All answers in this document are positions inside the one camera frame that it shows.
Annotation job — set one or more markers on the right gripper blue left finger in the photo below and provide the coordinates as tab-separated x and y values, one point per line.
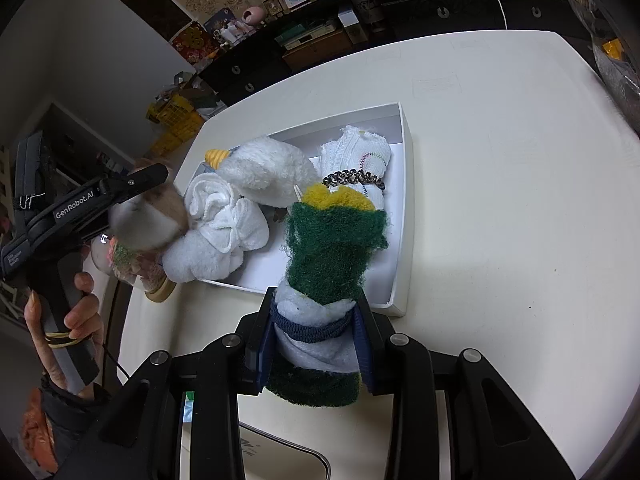
264	341

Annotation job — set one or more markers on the brown white plush ball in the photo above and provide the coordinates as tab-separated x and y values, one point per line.
151	220

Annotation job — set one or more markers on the glass dome with flowers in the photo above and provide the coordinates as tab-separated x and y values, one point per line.
143	270

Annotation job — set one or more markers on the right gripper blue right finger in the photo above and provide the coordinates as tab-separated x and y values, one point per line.
369	345

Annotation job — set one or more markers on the cream rectangular box lid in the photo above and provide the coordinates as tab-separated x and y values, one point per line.
268	457

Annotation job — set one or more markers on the white towel with chain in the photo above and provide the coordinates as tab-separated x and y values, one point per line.
358	159

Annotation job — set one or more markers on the black tv cabinet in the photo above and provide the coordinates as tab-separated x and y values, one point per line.
324	30

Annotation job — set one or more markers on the person's left hand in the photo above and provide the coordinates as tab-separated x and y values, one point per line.
82	321

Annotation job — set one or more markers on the green white yellow pompom sock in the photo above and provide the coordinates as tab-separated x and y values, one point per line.
331	238

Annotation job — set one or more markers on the white cardboard box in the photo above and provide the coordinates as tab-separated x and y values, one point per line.
386	281

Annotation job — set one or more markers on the white plush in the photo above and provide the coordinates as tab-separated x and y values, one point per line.
268	171

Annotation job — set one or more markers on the yellow plastic crates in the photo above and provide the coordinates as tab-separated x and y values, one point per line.
178	120

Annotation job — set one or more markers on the glass bowl with snacks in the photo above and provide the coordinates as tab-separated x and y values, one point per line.
619	77

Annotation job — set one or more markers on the white fluffy towel bundle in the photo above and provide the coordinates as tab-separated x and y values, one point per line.
224	225

